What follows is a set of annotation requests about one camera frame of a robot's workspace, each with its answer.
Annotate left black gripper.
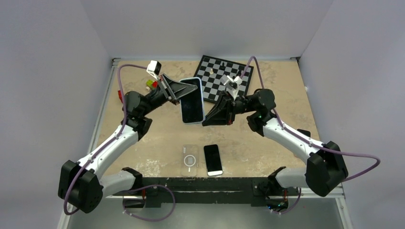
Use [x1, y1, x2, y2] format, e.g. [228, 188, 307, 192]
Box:
[141, 74, 198, 117]

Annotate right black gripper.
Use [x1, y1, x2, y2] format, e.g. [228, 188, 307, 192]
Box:
[201, 90, 256, 125]

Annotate clear phone case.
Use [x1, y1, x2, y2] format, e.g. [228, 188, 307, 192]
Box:
[180, 145, 199, 177]

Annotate black phone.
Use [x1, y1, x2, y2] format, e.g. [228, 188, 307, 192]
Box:
[203, 144, 223, 177]

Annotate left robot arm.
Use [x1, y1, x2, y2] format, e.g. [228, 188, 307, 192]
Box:
[58, 74, 203, 215]

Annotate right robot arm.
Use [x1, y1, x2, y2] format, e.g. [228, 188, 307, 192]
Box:
[202, 89, 348, 197]

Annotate colourful toy brick car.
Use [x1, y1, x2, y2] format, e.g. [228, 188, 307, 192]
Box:
[146, 80, 158, 91]

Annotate black grey chessboard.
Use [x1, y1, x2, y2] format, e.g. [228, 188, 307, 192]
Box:
[194, 55, 246, 103]

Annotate red toy brick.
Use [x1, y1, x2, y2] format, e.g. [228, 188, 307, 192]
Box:
[117, 90, 123, 103]

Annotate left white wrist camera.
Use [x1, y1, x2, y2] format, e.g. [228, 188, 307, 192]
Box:
[146, 60, 161, 81]

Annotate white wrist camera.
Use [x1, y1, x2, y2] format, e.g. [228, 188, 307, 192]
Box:
[220, 75, 243, 100]
[146, 60, 161, 81]

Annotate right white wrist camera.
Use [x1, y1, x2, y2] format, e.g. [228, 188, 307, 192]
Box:
[220, 75, 243, 100]

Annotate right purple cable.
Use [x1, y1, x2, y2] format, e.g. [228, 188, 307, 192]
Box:
[240, 56, 381, 182]

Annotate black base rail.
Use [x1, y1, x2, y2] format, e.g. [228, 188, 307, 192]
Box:
[118, 177, 298, 208]

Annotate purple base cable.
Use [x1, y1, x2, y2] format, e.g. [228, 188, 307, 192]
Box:
[122, 185, 177, 223]

